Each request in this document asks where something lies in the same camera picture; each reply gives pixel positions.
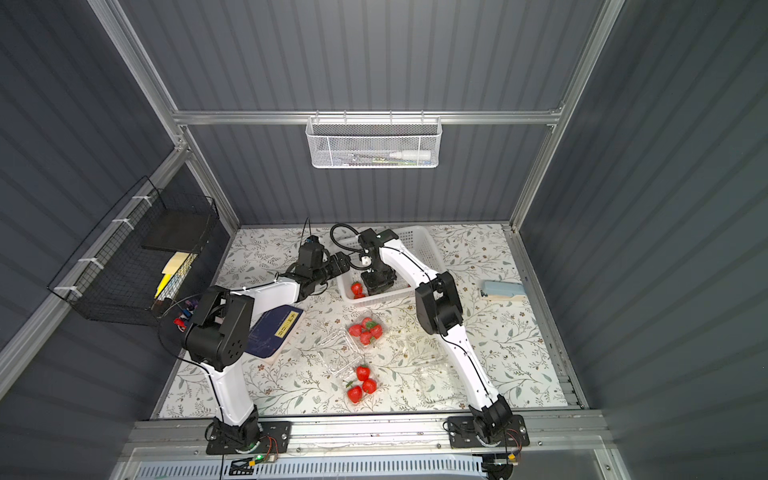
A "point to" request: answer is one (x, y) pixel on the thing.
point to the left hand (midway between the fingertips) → (348, 262)
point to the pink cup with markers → (182, 321)
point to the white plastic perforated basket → (420, 241)
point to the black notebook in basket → (176, 231)
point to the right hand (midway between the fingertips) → (378, 290)
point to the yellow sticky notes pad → (171, 269)
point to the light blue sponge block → (503, 289)
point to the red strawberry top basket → (357, 289)
